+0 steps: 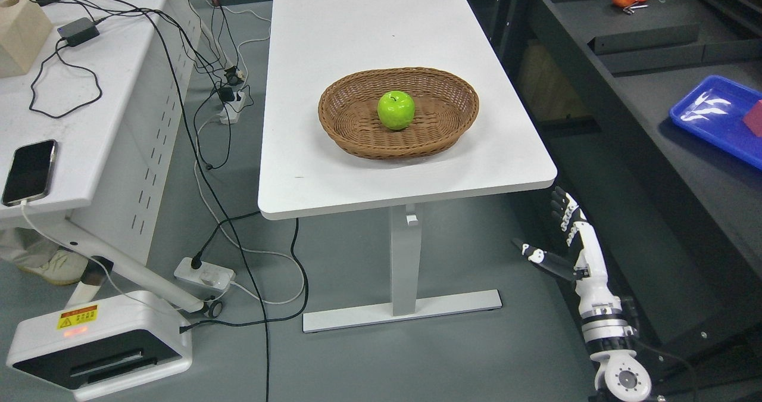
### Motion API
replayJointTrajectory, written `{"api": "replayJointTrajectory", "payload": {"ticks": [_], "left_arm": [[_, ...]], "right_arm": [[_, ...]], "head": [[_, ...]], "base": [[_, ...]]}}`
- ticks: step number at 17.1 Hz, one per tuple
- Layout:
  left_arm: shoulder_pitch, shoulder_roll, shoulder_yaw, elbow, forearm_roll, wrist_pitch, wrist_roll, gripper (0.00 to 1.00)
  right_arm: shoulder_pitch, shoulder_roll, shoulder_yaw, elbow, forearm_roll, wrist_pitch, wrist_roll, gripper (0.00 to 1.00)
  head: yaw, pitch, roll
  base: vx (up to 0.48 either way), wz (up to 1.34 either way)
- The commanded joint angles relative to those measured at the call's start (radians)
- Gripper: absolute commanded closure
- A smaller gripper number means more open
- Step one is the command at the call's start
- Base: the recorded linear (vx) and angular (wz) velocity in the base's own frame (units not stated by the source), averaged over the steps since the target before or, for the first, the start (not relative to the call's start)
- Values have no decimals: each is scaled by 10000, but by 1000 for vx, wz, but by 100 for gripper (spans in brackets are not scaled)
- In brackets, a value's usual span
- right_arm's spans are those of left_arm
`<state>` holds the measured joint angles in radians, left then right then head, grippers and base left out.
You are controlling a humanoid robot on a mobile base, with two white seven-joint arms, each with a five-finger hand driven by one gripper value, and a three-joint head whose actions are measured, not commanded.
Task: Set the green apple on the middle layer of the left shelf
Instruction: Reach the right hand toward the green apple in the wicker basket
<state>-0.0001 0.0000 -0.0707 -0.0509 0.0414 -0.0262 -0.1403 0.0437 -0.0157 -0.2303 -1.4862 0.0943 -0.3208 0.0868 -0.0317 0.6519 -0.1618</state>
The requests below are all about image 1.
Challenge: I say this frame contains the white sneaker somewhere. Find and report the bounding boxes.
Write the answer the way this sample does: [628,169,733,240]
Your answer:
[16,250,89,286]

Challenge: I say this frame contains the green apple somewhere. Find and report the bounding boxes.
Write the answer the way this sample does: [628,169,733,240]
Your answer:
[377,91,416,130]

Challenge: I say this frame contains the white standing desk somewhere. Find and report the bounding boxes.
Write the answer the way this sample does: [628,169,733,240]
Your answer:
[258,0,557,332]

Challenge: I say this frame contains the brown wicker basket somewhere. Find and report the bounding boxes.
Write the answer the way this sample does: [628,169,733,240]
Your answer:
[318,67,480,160]

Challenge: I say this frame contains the white left side table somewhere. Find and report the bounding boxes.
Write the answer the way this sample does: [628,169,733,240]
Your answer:
[2,0,205,313]

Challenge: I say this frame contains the blue plastic tray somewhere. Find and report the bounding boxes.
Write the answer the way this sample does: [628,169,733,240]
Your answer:
[669,74,761,169]

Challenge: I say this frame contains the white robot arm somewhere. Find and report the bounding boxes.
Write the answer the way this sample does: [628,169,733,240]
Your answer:
[580,304,651,401]

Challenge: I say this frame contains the white floor power strip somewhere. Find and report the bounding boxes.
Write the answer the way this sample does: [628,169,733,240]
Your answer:
[173,257,236,292]

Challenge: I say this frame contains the black smartphone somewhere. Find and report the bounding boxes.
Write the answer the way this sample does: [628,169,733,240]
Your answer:
[2,139,58,207]

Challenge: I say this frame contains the white black floor device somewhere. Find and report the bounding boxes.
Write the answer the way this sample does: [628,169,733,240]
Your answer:
[6,290,192,401]

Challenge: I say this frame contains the red block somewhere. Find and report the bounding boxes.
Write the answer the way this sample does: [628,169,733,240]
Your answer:
[742,99,762,137]

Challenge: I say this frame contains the white far power strip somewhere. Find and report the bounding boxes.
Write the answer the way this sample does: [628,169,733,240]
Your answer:
[218,91,246,125]

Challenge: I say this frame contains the black power adapter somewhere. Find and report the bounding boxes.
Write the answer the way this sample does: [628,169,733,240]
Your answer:
[57,17,99,47]

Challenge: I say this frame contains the black metal shelf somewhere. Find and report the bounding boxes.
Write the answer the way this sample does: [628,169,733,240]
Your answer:
[488,0,760,401]

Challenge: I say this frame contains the wooden block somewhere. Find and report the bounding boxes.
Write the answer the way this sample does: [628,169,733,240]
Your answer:
[1,0,52,78]

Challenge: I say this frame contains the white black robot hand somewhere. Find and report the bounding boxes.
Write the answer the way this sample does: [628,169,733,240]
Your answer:
[512,186,623,319]

